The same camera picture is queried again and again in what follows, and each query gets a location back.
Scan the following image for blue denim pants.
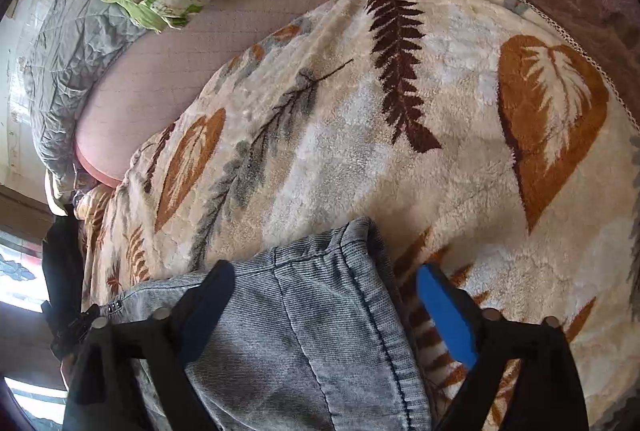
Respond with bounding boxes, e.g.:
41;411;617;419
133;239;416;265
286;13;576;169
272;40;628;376
102;215;433;431

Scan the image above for black garment on blanket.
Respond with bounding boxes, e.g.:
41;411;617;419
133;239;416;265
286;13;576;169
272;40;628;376
41;204;100;362

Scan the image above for cream leaf-pattern plush blanket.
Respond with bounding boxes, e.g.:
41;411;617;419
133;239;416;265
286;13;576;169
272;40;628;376
82;0;639;425

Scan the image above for grey quilted pillow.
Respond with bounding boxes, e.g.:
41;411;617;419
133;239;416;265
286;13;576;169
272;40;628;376
24;0;146;182

